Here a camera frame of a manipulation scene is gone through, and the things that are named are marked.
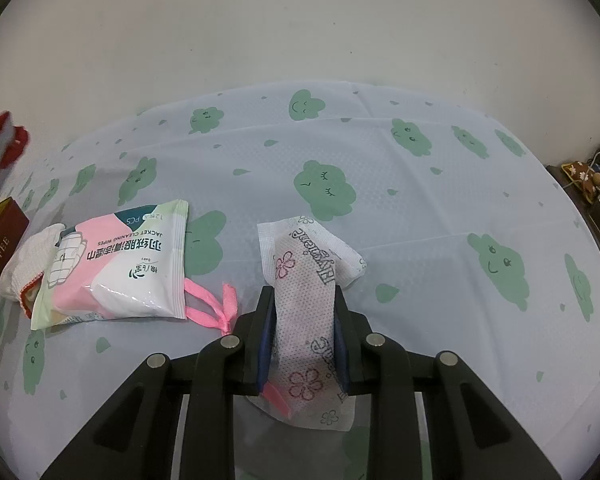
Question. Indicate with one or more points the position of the white sock with red trim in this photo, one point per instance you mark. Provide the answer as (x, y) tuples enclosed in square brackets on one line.
[(27, 265)]

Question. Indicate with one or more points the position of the pink and green wipes packet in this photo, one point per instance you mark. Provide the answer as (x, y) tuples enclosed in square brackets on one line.
[(120, 270)]

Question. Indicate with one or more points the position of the pile of small clutter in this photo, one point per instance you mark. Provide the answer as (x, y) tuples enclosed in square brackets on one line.
[(592, 175)]

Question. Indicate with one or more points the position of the white floral print packet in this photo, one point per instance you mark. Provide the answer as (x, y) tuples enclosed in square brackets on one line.
[(300, 310)]

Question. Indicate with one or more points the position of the gold and red tin box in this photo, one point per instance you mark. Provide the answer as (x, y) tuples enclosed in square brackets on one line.
[(0, 260)]

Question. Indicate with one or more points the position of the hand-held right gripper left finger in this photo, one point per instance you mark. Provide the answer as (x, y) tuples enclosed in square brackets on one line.
[(262, 340)]

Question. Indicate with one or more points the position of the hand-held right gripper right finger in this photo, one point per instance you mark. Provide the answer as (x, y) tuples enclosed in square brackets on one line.
[(341, 340)]

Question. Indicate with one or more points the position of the pink ribbon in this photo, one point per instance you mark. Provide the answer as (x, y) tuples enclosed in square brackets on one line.
[(200, 305)]

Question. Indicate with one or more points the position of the green cloud print tablecloth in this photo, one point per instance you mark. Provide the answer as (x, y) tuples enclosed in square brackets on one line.
[(405, 210)]

